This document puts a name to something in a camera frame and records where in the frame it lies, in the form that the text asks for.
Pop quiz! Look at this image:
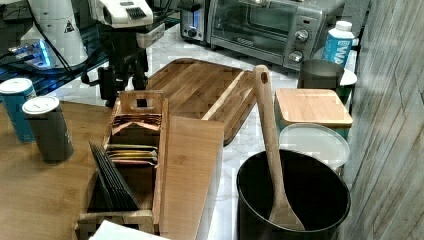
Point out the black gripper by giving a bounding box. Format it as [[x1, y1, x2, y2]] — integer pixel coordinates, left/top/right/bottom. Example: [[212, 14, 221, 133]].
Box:
[[81, 24, 148, 108]]

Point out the wooden drawer box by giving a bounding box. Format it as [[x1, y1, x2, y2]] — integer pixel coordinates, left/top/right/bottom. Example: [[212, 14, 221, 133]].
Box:
[[0, 100, 225, 240]]

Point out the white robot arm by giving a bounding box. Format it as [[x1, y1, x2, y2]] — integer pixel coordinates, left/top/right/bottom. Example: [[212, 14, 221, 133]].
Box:
[[21, 0, 166, 106]]

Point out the wooden cutting board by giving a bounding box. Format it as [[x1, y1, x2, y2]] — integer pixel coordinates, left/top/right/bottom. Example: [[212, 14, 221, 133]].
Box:
[[147, 58, 256, 145]]

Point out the grey cylindrical shaker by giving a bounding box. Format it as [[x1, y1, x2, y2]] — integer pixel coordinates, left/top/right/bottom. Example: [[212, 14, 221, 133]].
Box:
[[22, 96, 74, 164]]

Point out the black slot toaster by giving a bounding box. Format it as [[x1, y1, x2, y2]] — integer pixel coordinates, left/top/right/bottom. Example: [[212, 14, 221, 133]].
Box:
[[177, 0, 210, 44]]

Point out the wooden tea bag organizer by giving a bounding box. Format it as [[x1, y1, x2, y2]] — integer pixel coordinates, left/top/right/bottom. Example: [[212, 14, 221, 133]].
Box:
[[75, 90, 169, 240]]

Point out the blue cylindrical shaker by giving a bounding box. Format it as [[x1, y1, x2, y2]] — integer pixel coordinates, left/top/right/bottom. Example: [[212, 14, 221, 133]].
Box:
[[0, 78, 36, 143]]

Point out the silver toaster oven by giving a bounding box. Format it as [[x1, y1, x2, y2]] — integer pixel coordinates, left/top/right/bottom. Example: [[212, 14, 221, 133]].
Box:
[[209, 0, 345, 70]]

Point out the dark grey cup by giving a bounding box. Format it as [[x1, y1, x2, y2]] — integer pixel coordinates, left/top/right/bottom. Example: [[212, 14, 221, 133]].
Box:
[[297, 59, 344, 90]]

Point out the clear jar with white lid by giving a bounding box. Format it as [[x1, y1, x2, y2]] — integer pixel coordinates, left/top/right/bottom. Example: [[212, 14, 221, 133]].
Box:
[[279, 123, 350, 170]]

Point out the teal canister with bamboo lid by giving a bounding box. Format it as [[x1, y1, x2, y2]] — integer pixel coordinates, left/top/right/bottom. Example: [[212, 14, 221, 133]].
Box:
[[274, 88, 353, 139]]

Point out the wooden spoon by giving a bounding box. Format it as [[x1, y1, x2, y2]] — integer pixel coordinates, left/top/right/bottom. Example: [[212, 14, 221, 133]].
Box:
[[253, 65, 304, 230]]

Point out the black utensil holder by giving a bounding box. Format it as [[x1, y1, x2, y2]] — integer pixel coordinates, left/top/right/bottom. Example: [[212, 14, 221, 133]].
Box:
[[236, 149, 351, 240]]

